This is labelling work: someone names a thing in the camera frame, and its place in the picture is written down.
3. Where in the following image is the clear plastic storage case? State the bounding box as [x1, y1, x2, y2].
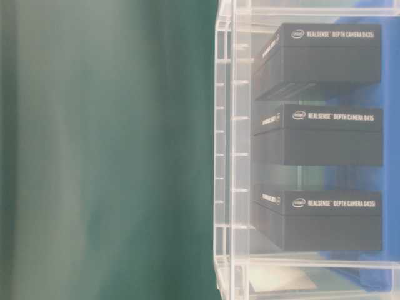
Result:
[213, 1, 399, 299]

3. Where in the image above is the white label on case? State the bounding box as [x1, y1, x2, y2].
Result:
[249, 265, 317, 293]

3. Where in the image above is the black camera box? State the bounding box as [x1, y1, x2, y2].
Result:
[252, 23, 382, 101]
[251, 184, 383, 251]
[252, 104, 384, 166]

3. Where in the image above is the blue cloth inside case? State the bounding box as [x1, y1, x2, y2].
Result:
[321, 15, 400, 294]

